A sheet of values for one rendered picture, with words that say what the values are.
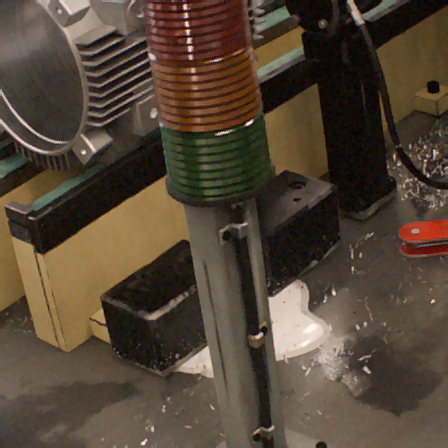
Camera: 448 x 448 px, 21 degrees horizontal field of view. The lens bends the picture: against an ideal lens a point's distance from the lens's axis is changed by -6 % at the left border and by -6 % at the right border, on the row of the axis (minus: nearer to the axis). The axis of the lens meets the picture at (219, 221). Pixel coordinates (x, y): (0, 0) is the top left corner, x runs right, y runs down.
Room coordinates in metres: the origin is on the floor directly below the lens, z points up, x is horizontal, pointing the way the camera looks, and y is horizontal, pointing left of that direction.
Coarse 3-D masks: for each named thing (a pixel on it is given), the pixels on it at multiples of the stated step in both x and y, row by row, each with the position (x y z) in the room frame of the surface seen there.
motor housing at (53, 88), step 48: (0, 0) 1.01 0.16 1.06; (48, 0) 0.92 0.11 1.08; (0, 48) 1.02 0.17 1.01; (48, 48) 1.05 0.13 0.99; (96, 48) 0.89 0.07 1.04; (144, 48) 0.92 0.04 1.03; (0, 96) 1.00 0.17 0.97; (48, 96) 1.02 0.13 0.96; (96, 96) 0.88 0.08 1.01; (48, 144) 0.95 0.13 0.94
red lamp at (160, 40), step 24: (144, 0) 0.66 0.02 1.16; (168, 0) 0.64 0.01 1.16; (192, 0) 0.64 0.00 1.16; (216, 0) 0.64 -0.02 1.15; (240, 0) 0.65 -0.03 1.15; (144, 24) 0.67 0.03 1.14; (168, 24) 0.64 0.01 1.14; (192, 24) 0.64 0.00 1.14; (216, 24) 0.64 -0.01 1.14; (240, 24) 0.65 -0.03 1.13; (168, 48) 0.64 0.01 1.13; (192, 48) 0.64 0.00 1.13; (216, 48) 0.64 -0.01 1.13
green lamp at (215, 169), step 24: (264, 120) 0.67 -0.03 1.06; (168, 144) 0.65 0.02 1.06; (192, 144) 0.64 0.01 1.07; (216, 144) 0.64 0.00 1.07; (240, 144) 0.64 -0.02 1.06; (264, 144) 0.66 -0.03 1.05; (168, 168) 0.66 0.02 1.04; (192, 168) 0.64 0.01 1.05; (216, 168) 0.64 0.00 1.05; (240, 168) 0.64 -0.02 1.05; (264, 168) 0.65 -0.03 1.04; (192, 192) 0.64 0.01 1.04; (216, 192) 0.64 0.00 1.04; (240, 192) 0.64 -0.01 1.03
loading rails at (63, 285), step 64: (384, 0) 1.24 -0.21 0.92; (256, 64) 1.18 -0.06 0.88; (384, 64) 1.17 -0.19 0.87; (320, 128) 1.09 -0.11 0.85; (384, 128) 1.16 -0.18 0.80; (0, 192) 0.95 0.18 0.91; (64, 192) 0.90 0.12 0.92; (128, 192) 0.92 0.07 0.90; (0, 256) 0.93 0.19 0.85; (64, 256) 0.86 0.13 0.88; (128, 256) 0.91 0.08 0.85; (64, 320) 0.85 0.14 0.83
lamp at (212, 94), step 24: (240, 48) 0.65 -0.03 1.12; (168, 72) 0.65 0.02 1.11; (192, 72) 0.64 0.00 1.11; (216, 72) 0.64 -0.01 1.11; (240, 72) 0.65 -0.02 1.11; (168, 96) 0.65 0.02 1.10; (192, 96) 0.64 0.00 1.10; (216, 96) 0.64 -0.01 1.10; (240, 96) 0.64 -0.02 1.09; (168, 120) 0.65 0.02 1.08; (192, 120) 0.64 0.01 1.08; (216, 120) 0.64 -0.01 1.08; (240, 120) 0.64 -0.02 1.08
